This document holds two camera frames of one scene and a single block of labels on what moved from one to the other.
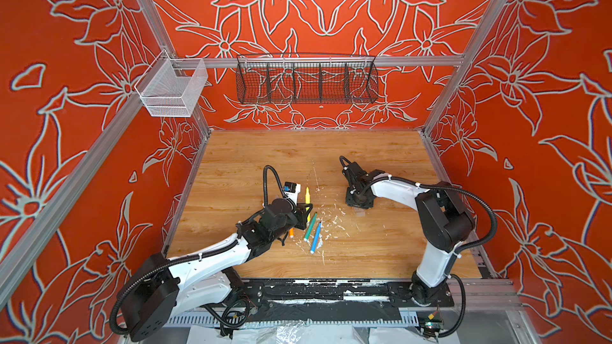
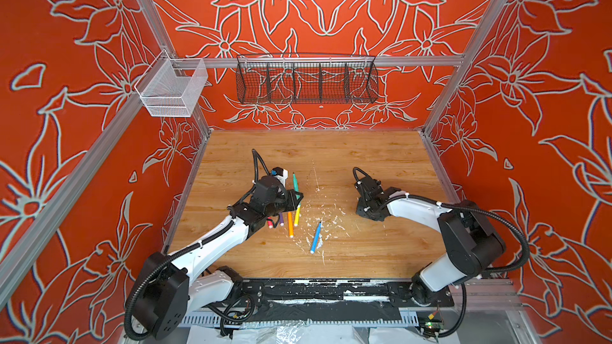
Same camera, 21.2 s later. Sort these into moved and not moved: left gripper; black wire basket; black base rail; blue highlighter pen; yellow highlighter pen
Moved: yellow highlighter pen; left gripper
Not moved: blue highlighter pen; black base rail; black wire basket
